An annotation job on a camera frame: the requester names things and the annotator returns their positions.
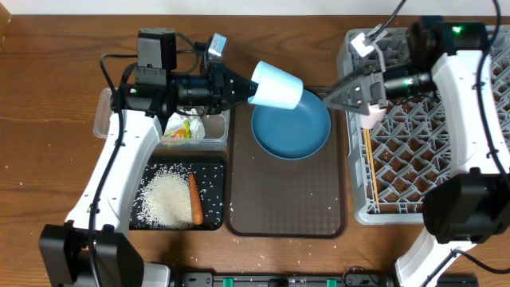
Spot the pink plastic cup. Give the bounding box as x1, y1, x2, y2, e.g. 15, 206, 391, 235
359, 104, 386, 130

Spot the wooden chopstick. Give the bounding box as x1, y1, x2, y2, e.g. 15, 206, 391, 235
367, 129, 379, 207
363, 128, 370, 156

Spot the light blue plastic cup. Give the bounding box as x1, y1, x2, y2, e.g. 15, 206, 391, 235
248, 61, 304, 110

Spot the white tissue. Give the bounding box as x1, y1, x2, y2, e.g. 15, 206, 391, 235
186, 107, 205, 118

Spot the green food wrapper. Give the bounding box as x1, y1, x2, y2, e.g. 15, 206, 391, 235
161, 110, 206, 146

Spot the pile of white rice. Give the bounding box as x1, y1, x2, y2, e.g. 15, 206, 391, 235
133, 163, 224, 230

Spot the orange carrot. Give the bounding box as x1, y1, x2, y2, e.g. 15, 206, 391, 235
188, 173, 204, 226

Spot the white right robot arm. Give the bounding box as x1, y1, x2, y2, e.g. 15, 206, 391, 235
324, 16, 509, 286

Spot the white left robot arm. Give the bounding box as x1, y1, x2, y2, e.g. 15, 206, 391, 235
39, 27, 257, 286

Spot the clear plastic waste bin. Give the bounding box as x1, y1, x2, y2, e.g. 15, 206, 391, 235
93, 88, 230, 151

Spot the grey plastic dishwasher rack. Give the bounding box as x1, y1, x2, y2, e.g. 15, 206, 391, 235
337, 25, 509, 225

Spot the dark blue plate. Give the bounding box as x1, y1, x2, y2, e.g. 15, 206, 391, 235
251, 89, 332, 160

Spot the black plastic tray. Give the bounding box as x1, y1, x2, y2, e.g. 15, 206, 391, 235
129, 154, 227, 231

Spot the brown serving tray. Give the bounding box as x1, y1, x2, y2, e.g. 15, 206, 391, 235
225, 103, 347, 238

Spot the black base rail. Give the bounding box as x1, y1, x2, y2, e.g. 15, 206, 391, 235
171, 273, 395, 287

